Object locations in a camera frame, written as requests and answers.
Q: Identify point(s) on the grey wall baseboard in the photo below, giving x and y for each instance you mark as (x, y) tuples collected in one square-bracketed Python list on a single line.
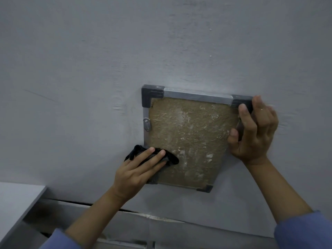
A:
[(160, 230)]

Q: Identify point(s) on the person's right forearm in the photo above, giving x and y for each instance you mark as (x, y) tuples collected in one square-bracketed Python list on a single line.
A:
[(285, 202)]

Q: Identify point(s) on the person's right middle finger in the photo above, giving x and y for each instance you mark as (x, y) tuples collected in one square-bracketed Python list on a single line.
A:
[(260, 111)]

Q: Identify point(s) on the person's left forearm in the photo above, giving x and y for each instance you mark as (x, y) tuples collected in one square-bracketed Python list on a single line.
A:
[(88, 220)]

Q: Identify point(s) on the person's left fingers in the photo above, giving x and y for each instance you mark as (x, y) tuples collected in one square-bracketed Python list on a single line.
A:
[(149, 163)]

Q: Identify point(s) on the black cloth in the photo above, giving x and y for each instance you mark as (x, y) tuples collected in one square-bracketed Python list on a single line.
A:
[(171, 158)]

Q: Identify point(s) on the white desk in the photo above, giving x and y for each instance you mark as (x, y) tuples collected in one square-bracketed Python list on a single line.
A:
[(15, 202)]

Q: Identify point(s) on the person's left hand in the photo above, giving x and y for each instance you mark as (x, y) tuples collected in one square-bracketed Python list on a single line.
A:
[(129, 178)]

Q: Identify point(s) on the brown board with metal frame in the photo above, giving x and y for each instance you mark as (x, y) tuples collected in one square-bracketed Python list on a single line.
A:
[(189, 132)]

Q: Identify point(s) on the person's right hand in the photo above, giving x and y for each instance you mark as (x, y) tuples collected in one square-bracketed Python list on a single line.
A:
[(255, 142)]

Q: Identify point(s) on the person's right thumb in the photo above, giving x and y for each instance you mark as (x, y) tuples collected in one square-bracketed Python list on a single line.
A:
[(233, 140)]

